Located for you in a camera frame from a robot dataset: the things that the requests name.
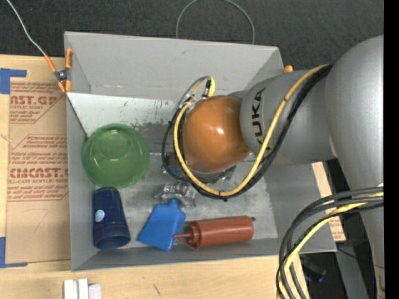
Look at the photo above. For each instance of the grey metal bin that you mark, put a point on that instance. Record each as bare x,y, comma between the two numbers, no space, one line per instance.
131,64

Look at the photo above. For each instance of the dark blue cup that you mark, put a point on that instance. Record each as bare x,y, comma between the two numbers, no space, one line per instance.
109,220

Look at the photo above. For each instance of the blue plastic bottle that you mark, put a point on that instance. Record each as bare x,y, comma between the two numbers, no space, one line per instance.
160,226

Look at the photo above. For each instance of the green translucent bowl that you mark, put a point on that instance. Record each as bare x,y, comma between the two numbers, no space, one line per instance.
116,156

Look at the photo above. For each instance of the red-brown squeeze bottle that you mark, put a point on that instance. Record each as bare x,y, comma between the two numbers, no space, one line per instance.
224,230

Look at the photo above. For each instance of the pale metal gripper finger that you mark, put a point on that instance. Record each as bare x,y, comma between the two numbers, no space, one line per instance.
186,193
166,190

